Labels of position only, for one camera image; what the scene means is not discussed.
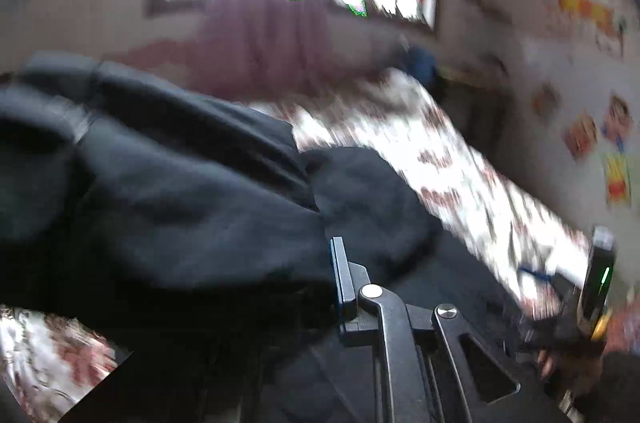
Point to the group of wall stickers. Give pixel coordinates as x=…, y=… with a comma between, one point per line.
x=582, y=135

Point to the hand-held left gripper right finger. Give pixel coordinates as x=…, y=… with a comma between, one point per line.
x=341, y=283

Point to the maroon curtain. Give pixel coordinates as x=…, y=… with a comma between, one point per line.
x=250, y=48

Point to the dark wooden table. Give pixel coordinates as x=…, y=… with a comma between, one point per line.
x=480, y=108

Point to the black garment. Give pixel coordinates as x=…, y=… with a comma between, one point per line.
x=175, y=203

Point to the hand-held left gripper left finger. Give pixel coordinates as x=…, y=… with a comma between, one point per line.
x=120, y=403

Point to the floral bedsheet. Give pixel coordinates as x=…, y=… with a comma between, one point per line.
x=450, y=163

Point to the blue cloth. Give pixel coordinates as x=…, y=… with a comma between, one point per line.
x=422, y=65

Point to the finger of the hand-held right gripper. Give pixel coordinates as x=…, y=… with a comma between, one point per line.
x=537, y=273

